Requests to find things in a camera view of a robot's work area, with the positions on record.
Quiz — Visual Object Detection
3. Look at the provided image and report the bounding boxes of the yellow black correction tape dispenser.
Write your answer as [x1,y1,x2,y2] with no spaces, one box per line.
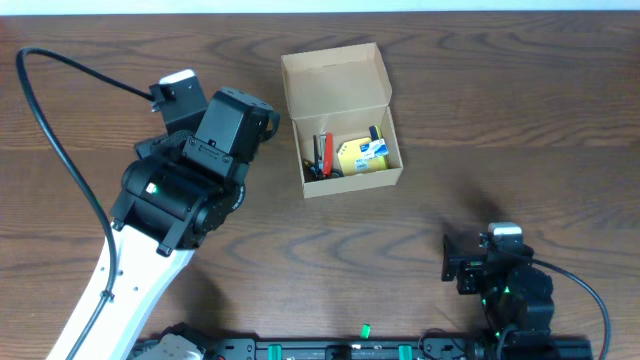
[303,159,344,181]

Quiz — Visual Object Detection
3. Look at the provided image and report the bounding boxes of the red stapler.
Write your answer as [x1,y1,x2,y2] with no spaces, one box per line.
[313,133,333,175]

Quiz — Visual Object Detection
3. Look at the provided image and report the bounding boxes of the cardboard box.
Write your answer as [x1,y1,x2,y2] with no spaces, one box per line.
[281,43,404,199]

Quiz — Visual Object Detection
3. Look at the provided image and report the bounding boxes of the yellow highlighter with black cap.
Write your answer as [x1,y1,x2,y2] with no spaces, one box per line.
[369,125,388,168]

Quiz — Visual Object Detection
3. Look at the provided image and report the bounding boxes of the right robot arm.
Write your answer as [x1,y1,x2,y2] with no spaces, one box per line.
[441,230,555,347]

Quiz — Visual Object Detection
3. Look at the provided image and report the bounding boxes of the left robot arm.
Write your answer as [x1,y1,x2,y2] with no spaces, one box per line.
[48,80,280,359]

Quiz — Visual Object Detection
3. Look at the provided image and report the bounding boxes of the yellow sticky notes pad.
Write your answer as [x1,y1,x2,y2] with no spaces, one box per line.
[337,137,387,176]

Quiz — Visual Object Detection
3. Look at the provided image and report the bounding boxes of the black mounting rail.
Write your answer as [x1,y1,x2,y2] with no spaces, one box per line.
[127,326,594,360]

